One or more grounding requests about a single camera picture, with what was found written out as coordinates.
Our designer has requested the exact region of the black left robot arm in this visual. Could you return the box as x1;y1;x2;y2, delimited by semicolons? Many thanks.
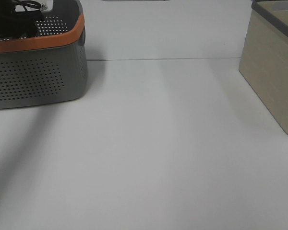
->
0;0;44;40

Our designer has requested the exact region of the grey perforated basket orange rim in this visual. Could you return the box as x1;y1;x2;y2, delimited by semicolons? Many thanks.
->
0;0;87;109

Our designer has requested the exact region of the beige storage bin grey rim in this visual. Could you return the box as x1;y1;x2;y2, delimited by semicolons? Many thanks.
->
239;0;288;135

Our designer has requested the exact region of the white bottle with green logo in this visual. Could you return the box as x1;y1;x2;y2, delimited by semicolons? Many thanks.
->
36;0;54;12

